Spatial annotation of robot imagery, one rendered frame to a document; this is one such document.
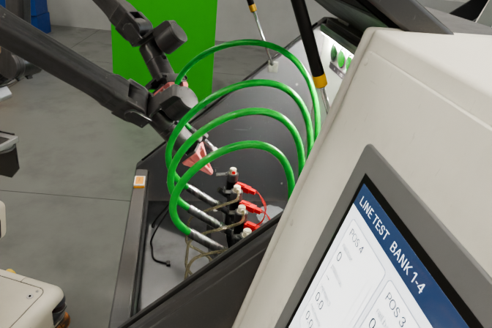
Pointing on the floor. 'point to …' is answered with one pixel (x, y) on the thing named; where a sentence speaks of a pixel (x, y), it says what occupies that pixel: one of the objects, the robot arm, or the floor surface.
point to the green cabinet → (137, 66)
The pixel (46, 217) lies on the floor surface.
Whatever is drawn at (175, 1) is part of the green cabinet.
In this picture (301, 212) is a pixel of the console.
